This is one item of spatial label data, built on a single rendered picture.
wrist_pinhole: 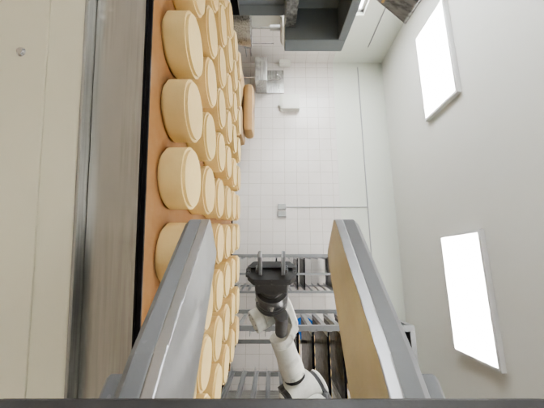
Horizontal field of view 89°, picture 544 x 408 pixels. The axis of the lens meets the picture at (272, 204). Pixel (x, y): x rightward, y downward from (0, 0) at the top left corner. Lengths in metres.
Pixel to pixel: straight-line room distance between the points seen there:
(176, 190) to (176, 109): 0.06
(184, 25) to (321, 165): 4.59
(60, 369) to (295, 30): 0.80
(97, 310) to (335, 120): 5.04
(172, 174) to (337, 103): 5.19
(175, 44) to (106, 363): 0.25
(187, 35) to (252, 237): 4.27
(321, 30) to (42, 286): 0.79
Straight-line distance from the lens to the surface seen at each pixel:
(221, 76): 0.39
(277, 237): 4.46
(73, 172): 0.26
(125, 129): 0.26
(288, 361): 0.91
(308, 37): 0.85
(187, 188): 0.22
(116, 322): 0.26
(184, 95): 0.23
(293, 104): 5.09
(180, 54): 0.25
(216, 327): 0.36
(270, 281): 0.69
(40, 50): 0.31
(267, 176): 4.66
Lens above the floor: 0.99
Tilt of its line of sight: level
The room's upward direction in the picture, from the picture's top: 90 degrees clockwise
